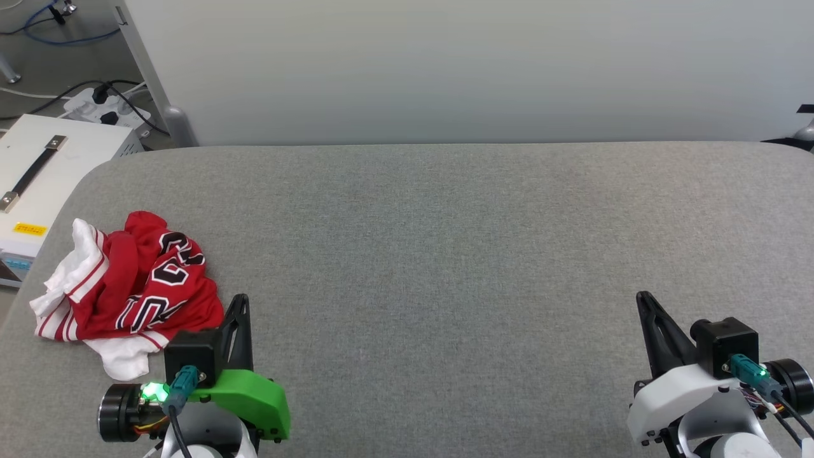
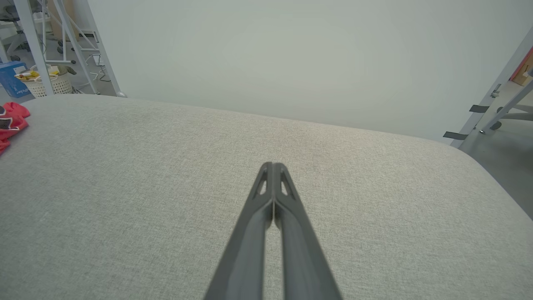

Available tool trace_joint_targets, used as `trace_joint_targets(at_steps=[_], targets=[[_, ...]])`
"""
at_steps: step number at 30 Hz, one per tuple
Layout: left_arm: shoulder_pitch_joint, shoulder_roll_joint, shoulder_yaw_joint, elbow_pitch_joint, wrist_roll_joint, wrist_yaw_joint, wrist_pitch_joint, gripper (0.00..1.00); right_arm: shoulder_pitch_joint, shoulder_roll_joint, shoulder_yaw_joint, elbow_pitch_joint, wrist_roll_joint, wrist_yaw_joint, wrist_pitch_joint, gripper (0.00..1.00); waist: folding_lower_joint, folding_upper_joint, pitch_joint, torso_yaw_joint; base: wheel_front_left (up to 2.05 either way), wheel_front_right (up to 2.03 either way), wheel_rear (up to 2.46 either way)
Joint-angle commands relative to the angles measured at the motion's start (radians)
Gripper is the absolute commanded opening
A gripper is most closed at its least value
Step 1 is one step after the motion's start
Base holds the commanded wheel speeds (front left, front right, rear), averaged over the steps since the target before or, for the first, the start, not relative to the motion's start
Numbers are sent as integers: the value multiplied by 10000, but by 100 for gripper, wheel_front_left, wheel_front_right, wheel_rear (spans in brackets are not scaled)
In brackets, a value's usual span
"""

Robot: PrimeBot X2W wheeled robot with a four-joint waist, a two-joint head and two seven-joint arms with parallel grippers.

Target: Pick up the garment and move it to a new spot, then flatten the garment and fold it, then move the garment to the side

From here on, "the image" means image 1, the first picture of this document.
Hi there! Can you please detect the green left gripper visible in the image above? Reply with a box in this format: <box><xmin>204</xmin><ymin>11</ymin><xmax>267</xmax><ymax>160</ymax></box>
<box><xmin>190</xmin><ymin>294</ymin><xmax>292</xmax><ymax>443</ymax></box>

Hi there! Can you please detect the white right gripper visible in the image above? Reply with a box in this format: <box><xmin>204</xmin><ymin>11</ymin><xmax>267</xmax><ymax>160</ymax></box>
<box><xmin>626</xmin><ymin>291</ymin><xmax>764</xmax><ymax>447</ymax></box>

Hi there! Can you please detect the red and white jersey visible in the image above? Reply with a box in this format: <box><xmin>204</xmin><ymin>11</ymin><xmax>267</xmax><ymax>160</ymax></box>
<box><xmin>29</xmin><ymin>211</ymin><xmax>225</xmax><ymax>381</ymax></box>

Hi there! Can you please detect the black cylindrical right gripper motor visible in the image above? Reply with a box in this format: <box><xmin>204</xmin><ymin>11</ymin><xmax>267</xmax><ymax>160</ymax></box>
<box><xmin>763</xmin><ymin>358</ymin><xmax>814</xmax><ymax>415</ymax></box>

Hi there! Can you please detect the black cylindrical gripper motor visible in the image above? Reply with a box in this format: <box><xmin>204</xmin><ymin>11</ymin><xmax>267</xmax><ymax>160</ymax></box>
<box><xmin>97</xmin><ymin>382</ymin><xmax>167</xmax><ymax>443</ymax></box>
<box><xmin>763</xmin><ymin>358</ymin><xmax>814</xmax><ymax>415</ymax></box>

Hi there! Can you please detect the black cylindrical left gripper motor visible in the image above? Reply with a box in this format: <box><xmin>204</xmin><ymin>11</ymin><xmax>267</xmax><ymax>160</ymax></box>
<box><xmin>97</xmin><ymin>382</ymin><xmax>167</xmax><ymax>443</ymax></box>

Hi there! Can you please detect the black floor object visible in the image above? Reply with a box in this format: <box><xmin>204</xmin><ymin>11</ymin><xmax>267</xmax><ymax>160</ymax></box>
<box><xmin>762</xmin><ymin>103</ymin><xmax>814</xmax><ymax>153</ymax></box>

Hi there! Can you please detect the white metal equipment box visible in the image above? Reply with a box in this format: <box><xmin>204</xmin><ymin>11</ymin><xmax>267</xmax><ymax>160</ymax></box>
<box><xmin>0</xmin><ymin>114</ymin><xmax>146</xmax><ymax>288</ymax></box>

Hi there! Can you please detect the white power strip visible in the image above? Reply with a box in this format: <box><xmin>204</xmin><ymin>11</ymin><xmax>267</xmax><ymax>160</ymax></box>
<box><xmin>62</xmin><ymin>87</ymin><xmax>153</xmax><ymax>138</ymax></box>

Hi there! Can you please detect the teal plug left camera cable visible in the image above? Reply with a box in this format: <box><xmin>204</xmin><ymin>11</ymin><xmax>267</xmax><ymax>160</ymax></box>
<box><xmin>165</xmin><ymin>365</ymin><xmax>203</xmax><ymax>458</ymax></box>

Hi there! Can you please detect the teal plug camera cable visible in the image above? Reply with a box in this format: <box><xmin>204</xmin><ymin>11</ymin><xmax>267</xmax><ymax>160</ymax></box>
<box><xmin>165</xmin><ymin>365</ymin><xmax>203</xmax><ymax>458</ymax></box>
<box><xmin>727</xmin><ymin>354</ymin><xmax>814</xmax><ymax>441</ymax></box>

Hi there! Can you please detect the teal plug right camera cable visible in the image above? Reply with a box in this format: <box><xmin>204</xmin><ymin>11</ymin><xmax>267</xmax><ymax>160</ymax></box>
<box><xmin>727</xmin><ymin>354</ymin><xmax>814</xmax><ymax>441</ymax></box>

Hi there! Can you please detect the black strap carry handle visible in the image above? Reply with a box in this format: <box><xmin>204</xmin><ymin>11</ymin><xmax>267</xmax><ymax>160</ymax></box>
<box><xmin>0</xmin><ymin>135</ymin><xmax>68</xmax><ymax>213</ymax></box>

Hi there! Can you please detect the black power cable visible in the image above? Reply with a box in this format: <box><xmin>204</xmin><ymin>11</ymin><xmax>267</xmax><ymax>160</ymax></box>
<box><xmin>0</xmin><ymin>79</ymin><xmax>171</xmax><ymax>137</ymax></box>

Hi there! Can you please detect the white cable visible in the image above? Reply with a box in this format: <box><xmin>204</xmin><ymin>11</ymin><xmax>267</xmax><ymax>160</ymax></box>
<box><xmin>0</xmin><ymin>85</ymin><xmax>66</xmax><ymax>101</ymax></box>

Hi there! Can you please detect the blue cable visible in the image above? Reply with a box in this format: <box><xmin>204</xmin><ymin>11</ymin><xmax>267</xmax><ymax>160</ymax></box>
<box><xmin>23</xmin><ymin>0</ymin><xmax>123</xmax><ymax>46</ymax></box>

